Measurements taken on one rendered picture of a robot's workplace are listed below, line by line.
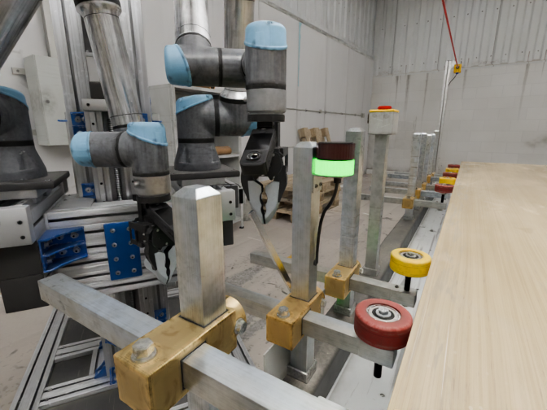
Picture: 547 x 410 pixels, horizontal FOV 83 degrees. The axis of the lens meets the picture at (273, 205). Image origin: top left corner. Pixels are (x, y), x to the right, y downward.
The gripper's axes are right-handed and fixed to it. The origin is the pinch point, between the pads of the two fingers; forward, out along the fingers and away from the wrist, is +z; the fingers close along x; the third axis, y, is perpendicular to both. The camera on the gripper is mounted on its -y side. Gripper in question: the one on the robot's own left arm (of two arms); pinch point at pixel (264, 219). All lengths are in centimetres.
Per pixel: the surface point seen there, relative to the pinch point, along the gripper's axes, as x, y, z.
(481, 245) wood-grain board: -48, 20, 9
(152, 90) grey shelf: 156, 212, -51
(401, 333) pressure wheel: -23.4, -18.3, 9.4
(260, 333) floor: 26, 95, 99
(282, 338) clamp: -6.6, -14.7, 15.5
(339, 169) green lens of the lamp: -14.2, -10.5, -11.5
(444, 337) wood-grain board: -28.8, -18.1, 9.2
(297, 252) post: -7.7, -7.4, 3.5
